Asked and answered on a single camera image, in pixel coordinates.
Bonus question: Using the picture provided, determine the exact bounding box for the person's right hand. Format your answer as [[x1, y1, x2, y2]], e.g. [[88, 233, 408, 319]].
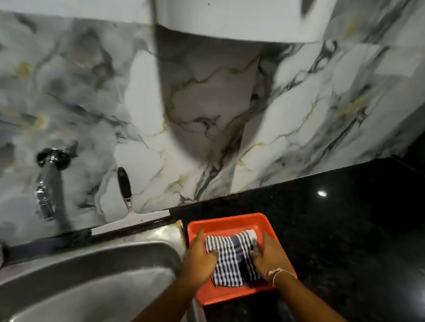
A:
[[247, 231, 298, 288]]

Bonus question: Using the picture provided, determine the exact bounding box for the person's left hand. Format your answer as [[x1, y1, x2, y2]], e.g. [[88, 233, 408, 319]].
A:
[[178, 228, 221, 290]]

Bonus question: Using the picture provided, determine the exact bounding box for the blue white striped cloth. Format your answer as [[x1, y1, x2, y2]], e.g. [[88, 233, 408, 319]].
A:
[[202, 226, 265, 290]]

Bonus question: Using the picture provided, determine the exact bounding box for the person's left forearm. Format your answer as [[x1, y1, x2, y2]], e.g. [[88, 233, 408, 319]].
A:
[[123, 274, 204, 322]]

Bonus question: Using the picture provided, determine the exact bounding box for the person's right forearm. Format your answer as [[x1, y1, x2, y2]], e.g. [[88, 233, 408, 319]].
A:
[[271, 271, 386, 322]]

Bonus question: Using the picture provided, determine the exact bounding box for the orange plastic tray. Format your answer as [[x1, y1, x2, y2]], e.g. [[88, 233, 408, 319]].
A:
[[182, 208, 302, 313]]

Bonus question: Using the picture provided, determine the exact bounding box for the stainless steel sink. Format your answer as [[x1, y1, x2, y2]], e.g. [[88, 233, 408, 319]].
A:
[[0, 210, 219, 322]]

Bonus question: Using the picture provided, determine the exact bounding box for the white thread bracelet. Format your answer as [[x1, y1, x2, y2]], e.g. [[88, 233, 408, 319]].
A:
[[266, 267, 296, 289]]

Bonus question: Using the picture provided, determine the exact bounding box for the black handled squeegee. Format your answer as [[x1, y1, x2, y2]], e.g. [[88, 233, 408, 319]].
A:
[[91, 165, 174, 241]]

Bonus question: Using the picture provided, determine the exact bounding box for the chrome wall tap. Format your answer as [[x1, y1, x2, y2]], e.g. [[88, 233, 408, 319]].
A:
[[31, 147, 72, 223]]

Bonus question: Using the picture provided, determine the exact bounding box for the white wall cabinet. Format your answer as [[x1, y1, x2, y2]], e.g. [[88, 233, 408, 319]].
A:
[[0, 0, 340, 47]]

